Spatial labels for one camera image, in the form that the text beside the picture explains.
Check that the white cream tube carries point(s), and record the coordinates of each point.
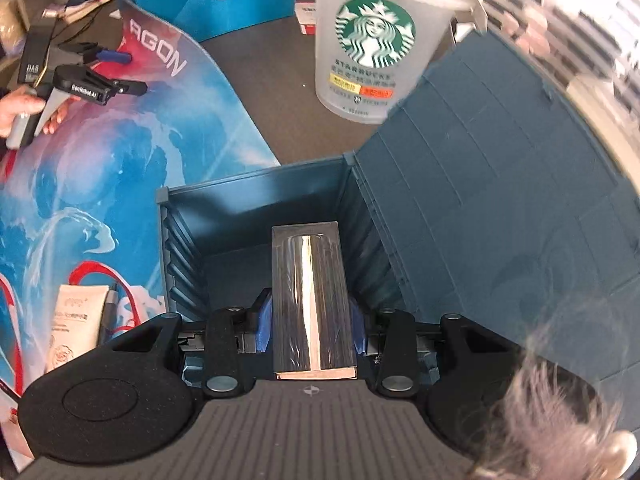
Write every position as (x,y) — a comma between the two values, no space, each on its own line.
(75,325)

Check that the teal container storage box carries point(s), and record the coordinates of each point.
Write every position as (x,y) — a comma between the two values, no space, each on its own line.
(475,160)

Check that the red white small box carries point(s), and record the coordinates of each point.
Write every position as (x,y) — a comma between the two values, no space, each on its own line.
(306,20)

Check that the printed blue red desk mat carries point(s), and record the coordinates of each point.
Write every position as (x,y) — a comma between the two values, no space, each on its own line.
(100,185)

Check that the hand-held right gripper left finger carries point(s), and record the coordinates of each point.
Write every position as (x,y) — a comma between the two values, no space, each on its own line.
(262,327)

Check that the person's left hand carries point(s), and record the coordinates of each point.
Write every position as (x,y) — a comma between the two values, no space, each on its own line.
(12,107)

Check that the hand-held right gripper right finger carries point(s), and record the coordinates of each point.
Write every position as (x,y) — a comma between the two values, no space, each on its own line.
(356,327)

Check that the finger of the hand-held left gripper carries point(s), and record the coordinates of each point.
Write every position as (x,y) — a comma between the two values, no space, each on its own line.
(130,87)
(112,55)

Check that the frosted plastic cup green logo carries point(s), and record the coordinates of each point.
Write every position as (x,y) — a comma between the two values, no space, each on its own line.
(370,85)

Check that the black pen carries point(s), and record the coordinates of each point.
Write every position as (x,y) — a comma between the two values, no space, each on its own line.
(107,315)

